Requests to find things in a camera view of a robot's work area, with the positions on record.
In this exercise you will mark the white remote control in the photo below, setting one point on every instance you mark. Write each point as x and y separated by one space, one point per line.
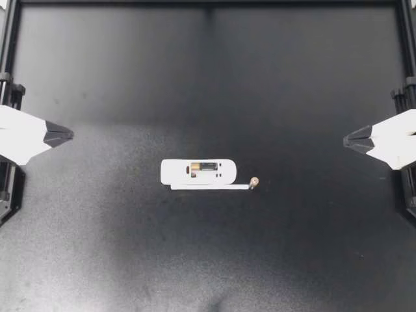
172 172

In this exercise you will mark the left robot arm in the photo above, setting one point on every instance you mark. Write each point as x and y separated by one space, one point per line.
13 195

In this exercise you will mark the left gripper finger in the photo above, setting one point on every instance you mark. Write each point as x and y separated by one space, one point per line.
29 122
26 146

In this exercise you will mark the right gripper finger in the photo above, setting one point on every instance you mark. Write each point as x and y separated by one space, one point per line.
390 128
393 151

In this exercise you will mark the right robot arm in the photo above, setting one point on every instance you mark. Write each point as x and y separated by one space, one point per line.
410 195

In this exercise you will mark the black and gold battery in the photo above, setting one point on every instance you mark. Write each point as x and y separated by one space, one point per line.
204 166
254 182

